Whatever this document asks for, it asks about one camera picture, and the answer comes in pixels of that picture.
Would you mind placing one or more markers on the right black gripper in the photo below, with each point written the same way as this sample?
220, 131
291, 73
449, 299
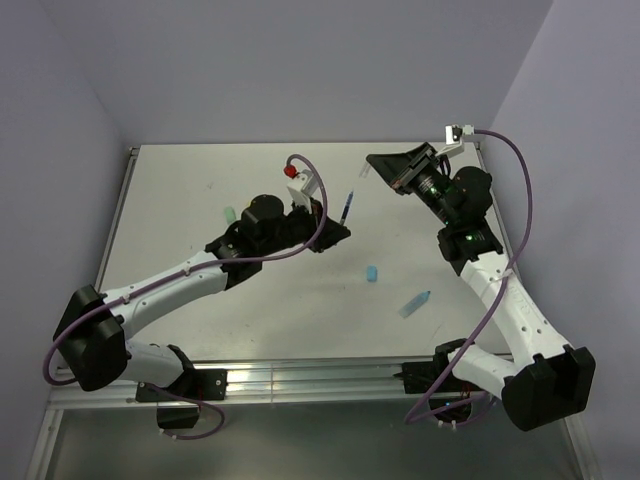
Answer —
402, 169

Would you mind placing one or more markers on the blue thin pen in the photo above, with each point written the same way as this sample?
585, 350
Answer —
347, 207

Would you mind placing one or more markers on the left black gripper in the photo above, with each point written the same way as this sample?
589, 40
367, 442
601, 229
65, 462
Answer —
330, 232

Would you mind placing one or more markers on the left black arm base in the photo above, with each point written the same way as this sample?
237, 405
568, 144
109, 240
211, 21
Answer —
200, 385

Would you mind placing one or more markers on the green pen cap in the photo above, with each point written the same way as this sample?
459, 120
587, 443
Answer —
229, 215

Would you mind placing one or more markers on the aluminium rail frame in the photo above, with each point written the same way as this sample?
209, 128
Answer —
265, 382

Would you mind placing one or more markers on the blue highlighter pen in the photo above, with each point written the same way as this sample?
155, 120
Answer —
414, 304

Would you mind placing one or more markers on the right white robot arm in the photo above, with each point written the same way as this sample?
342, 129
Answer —
514, 354

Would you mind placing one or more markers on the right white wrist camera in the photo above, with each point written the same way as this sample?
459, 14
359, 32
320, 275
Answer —
455, 136

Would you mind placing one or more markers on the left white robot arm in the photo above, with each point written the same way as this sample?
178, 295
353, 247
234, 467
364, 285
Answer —
96, 333

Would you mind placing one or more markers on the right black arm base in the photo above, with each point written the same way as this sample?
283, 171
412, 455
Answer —
418, 377

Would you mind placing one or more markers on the clear pen cap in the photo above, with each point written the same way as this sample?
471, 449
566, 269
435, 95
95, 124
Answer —
364, 171

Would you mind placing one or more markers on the blue pen cap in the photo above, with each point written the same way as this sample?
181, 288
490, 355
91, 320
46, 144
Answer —
371, 273

